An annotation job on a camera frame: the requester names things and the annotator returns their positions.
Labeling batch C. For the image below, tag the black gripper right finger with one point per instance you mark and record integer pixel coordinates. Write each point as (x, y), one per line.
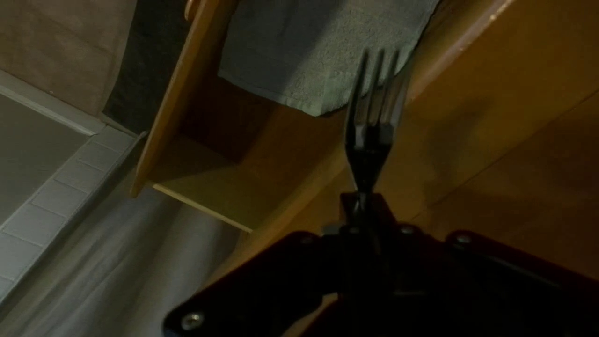
(474, 287)

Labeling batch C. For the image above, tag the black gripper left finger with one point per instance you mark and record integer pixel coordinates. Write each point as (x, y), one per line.
(300, 281)

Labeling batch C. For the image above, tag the metal fork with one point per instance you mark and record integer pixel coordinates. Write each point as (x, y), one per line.
(369, 137)

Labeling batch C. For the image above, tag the beige curtain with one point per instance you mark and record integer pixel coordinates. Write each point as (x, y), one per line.
(118, 274)

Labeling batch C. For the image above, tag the grey blue cloth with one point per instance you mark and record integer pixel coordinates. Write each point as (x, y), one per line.
(300, 49)

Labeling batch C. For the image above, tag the dark grey floor rug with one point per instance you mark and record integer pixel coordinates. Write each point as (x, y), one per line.
(150, 57)

